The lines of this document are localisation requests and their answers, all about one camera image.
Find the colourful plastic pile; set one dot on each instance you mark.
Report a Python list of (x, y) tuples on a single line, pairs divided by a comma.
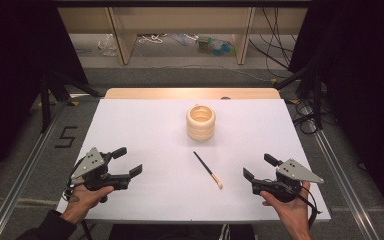
[(215, 46)]

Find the ridged wooden brush holder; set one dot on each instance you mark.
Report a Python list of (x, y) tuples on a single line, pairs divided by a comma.
[(200, 131)]

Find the clear plastic bag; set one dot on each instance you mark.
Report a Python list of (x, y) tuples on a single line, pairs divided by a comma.
[(107, 46)]

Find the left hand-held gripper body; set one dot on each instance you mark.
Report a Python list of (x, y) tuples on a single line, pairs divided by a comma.
[(95, 173)]

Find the light wooden table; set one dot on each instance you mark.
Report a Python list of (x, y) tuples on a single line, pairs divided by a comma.
[(166, 93)]

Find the light wooden shelf unit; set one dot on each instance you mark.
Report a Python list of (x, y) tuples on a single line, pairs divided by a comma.
[(124, 43)]

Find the person's right hand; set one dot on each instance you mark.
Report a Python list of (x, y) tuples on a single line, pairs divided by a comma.
[(290, 213)]

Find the black metal stand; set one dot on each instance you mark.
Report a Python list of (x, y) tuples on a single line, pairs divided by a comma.
[(46, 103), (317, 100)]

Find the white board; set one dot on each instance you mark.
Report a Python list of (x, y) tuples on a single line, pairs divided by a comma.
[(146, 133)]

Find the black curtain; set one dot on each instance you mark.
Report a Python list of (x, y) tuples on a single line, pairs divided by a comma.
[(13, 66), (363, 83)]

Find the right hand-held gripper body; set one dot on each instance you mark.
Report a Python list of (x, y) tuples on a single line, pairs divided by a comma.
[(291, 173)]

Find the aluminium floor rail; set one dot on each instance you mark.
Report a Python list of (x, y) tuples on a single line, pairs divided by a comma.
[(343, 180), (23, 180)]

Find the person's left hand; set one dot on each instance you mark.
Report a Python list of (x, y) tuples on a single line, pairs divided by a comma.
[(86, 200)]

